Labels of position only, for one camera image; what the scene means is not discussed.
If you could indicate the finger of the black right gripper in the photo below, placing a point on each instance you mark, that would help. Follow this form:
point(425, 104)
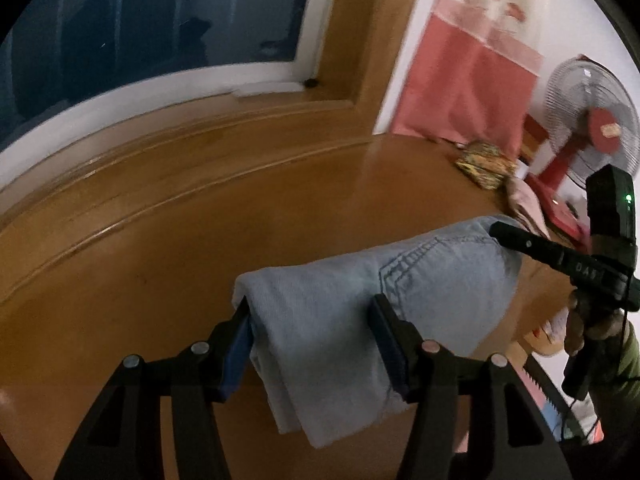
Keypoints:
point(560, 258)

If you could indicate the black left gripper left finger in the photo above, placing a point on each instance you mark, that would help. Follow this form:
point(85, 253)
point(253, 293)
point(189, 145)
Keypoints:
point(120, 437)

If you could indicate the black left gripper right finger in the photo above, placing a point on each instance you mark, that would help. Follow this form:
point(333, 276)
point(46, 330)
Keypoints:
point(474, 419)

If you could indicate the light blue denim jeans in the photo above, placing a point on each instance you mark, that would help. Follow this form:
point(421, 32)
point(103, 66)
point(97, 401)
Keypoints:
point(317, 359)

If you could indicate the person's right hand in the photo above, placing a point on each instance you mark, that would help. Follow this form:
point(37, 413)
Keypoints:
point(580, 326)

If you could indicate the beige folded cloth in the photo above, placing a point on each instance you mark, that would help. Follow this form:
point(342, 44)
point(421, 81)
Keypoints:
point(525, 207)

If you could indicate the red standing fan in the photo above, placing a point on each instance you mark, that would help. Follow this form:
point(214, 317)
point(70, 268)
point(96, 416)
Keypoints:
point(591, 123)

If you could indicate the yellow patterned fabric pouch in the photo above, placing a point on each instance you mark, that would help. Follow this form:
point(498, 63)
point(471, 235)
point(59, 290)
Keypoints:
point(485, 165)

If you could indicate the red and white curtain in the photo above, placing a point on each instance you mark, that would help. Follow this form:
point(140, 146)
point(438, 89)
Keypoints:
point(474, 73)

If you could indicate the small black window latch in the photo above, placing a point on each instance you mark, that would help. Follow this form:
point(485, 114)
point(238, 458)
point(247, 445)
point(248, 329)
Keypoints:
point(311, 83)

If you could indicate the dark glass window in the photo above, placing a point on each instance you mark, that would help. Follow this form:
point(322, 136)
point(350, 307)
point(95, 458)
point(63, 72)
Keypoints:
point(60, 53)

